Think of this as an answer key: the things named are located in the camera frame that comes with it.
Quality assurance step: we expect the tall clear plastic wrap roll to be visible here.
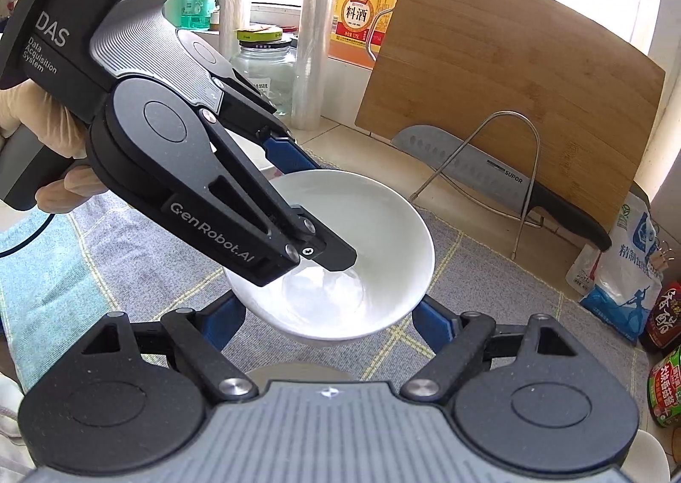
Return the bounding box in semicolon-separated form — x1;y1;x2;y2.
292;0;333;131

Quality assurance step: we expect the black cable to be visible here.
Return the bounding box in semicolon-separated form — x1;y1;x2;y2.
0;211;57;257

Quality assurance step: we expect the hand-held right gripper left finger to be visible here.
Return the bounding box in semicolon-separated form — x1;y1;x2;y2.
80;293;257;400

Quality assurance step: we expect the teal cloth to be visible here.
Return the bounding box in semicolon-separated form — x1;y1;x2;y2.
0;196;115;372

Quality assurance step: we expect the dark vinegar bottle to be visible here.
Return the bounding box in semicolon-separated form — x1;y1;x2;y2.
638;278;681;356

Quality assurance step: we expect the green lidded food can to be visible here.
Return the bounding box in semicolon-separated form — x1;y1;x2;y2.
646;345;681;428

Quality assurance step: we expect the metal wire rack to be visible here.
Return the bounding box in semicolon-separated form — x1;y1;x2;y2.
366;9;544;259

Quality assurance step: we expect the wooden cutting board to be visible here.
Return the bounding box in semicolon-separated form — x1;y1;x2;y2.
355;0;667;250

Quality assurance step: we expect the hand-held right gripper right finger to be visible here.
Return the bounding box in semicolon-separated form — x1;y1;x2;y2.
401;296;580;400

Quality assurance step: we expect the grey checked cloth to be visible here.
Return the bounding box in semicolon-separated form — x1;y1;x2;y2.
69;153;652;463

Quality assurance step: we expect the white ceramic bowl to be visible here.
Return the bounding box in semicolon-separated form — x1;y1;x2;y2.
222;170;437;346

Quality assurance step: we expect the glass jar with lid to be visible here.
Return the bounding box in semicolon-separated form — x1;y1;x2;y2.
229;28;298;117

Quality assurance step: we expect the person's left hand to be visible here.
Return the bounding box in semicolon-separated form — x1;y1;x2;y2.
0;81;110;215

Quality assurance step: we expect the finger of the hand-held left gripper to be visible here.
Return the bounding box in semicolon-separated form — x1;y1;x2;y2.
157;108;357;288
210;65;323;176

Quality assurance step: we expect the white blue salt bag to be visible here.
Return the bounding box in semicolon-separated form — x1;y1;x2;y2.
567;190;666;343

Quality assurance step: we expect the steel kitchen knife black handle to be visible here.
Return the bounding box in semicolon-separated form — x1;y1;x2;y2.
391;125;614;252

